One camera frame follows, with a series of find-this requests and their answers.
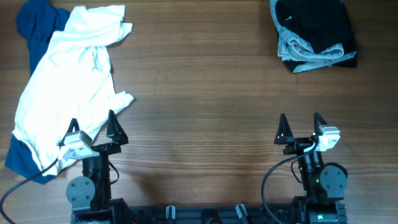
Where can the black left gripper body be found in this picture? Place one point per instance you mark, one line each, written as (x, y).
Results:
(107, 149)

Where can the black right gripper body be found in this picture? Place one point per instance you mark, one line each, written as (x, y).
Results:
(301, 146)

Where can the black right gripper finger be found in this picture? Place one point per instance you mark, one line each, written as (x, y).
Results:
(284, 133)
(318, 121)

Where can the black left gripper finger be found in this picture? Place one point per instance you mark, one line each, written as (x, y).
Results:
(74, 126)
(115, 131)

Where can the black t-shirt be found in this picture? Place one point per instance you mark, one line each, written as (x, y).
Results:
(322, 23)

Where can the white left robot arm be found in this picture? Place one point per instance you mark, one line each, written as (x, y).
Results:
(90, 193)

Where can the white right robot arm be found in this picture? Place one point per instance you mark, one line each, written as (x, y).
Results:
(323, 183)

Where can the white t-shirt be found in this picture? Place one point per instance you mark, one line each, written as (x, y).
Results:
(72, 80)

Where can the black folded garment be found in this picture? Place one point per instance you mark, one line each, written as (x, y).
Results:
(298, 58)

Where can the light blue jeans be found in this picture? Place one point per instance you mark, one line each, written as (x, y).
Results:
(285, 36)

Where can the blue t-shirt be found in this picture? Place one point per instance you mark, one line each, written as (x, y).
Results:
(36, 21)

